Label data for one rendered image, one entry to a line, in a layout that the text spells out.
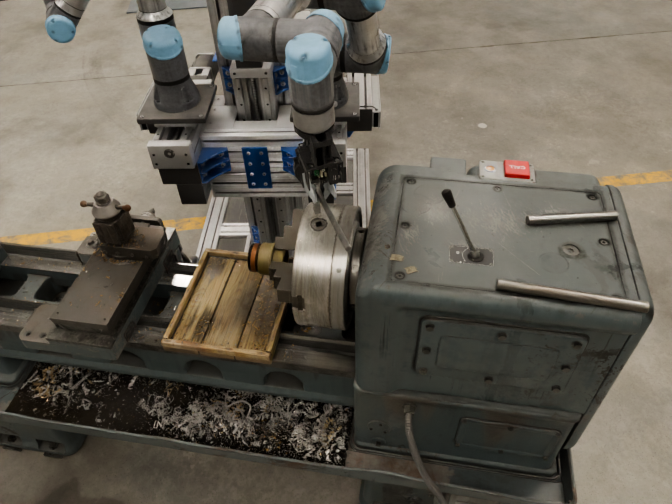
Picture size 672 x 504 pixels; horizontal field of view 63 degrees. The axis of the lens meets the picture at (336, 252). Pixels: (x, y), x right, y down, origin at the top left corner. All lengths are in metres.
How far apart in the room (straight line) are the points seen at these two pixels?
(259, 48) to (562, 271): 0.74
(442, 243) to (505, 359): 0.29
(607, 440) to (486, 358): 1.32
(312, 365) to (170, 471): 1.06
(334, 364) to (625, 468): 1.39
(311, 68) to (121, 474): 1.89
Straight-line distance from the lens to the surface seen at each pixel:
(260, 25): 1.04
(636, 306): 1.19
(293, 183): 2.01
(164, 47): 1.84
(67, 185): 3.84
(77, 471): 2.53
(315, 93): 0.94
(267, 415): 1.74
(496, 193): 1.38
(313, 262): 1.25
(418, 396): 1.44
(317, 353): 1.50
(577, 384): 1.40
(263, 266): 1.40
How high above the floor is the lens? 2.10
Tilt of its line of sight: 45 degrees down
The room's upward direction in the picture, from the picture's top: 2 degrees counter-clockwise
